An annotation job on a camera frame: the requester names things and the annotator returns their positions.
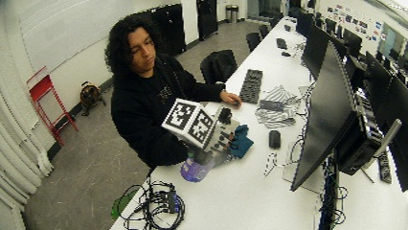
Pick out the white cube with black markers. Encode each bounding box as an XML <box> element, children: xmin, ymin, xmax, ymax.
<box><xmin>160</xmin><ymin>98</ymin><xmax>239</xmax><ymax>153</ymax></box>

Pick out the black wallet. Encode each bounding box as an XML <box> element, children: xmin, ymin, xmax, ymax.
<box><xmin>257</xmin><ymin>99</ymin><xmax>286</xmax><ymax>113</ymax></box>

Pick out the teal cloth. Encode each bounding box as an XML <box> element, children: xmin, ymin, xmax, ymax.
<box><xmin>229</xmin><ymin>125</ymin><xmax>255</xmax><ymax>159</ymax></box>

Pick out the striped grey white cloth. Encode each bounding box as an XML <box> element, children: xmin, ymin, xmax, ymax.
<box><xmin>253</xmin><ymin>84</ymin><xmax>302</xmax><ymax>129</ymax></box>

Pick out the black office chair with backpack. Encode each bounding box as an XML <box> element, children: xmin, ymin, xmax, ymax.
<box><xmin>199</xmin><ymin>49</ymin><xmax>239</xmax><ymax>86</ymax></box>

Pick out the black computer mouse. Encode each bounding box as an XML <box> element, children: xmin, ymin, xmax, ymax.
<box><xmin>267</xmin><ymin>129</ymin><xmax>282</xmax><ymax>150</ymax></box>

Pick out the white dotted paper strip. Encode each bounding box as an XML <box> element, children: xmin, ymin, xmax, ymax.
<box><xmin>263</xmin><ymin>151</ymin><xmax>278</xmax><ymax>177</ymax></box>

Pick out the the person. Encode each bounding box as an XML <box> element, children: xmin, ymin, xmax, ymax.
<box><xmin>103</xmin><ymin>14</ymin><xmax>243</xmax><ymax>170</ymax></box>

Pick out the large black monitor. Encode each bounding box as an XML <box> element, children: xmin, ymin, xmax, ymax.
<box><xmin>289</xmin><ymin>40</ymin><xmax>361</xmax><ymax>193</ymax></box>

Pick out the tall black cabinet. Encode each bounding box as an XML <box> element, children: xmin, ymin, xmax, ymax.
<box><xmin>195</xmin><ymin>0</ymin><xmax>219</xmax><ymax>41</ymax></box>

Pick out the grey trash bin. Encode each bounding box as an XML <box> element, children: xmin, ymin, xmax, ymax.
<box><xmin>224</xmin><ymin>4</ymin><xmax>240</xmax><ymax>24</ymax></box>

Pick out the black computer box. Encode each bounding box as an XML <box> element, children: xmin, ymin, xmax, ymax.
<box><xmin>333</xmin><ymin>90</ymin><xmax>385</xmax><ymax>177</ymax></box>

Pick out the brown black backpack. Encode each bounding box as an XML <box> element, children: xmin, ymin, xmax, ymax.
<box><xmin>78</xmin><ymin>80</ymin><xmax>106</xmax><ymax>117</ymax></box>

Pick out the dark monitor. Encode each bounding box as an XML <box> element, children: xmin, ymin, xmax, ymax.
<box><xmin>361</xmin><ymin>51</ymin><xmax>408</xmax><ymax>194</ymax></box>

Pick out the green sheet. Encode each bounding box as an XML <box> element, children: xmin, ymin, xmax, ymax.
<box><xmin>110</xmin><ymin>188</ymin><xmax>140</xmax><ymax>221</ymax></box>

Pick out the black remote control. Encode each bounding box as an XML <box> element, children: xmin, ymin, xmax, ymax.
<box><xmin>377</xmin><ymin>152</ymin><xmax>391</xmax><ymax>185</ymax></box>

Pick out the red step stool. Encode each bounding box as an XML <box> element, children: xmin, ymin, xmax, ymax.
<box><xmin>25</xmin><ymin>65</ymin><xmax>79</xmax><ymax>147</ymax></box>

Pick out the white curtain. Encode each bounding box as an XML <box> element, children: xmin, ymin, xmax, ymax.
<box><xmin>0</xmin><ymin>76</ymin><xmax>54</xmax><ymax>230</ymax></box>

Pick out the black cable hub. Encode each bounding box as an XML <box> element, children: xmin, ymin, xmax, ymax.
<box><xmin>165</xmin><ymin>190</ymin><xmax>179</xmax><ymax>215</ymax></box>

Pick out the bundle of black cables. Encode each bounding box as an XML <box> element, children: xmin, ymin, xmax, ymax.
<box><xmin>116</xmin><ymin>172</ymin><xmax>187</xmax><ymax>230</ymax></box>

